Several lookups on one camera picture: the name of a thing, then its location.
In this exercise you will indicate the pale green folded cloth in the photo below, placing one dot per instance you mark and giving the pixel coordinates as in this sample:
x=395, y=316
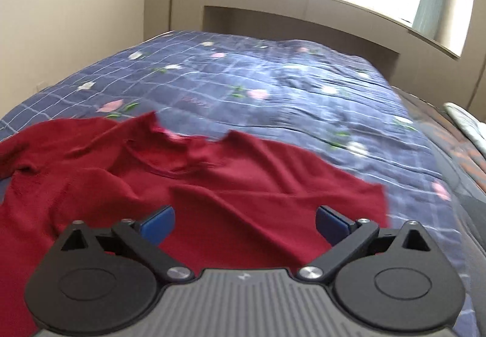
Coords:
x=469, y=124

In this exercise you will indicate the beige wooden headboard shelf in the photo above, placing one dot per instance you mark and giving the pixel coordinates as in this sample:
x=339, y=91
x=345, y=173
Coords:
x=303, y=14

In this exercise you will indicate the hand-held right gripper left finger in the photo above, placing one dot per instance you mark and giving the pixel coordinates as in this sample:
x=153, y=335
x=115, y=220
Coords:
x=159, y=226

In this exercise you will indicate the red knit shirt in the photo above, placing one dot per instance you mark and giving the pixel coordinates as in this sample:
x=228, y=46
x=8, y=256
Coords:
x=227, y=177

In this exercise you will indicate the blue checked floral quilt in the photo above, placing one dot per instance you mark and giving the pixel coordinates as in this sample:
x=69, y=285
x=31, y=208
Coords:
x=265, y=67

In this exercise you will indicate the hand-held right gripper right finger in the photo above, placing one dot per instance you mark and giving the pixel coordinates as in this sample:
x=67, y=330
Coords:
x=330, y=226

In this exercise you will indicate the grey patterned bed sheet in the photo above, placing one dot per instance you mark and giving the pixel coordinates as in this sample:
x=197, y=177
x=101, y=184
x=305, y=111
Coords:
x=455, y=155

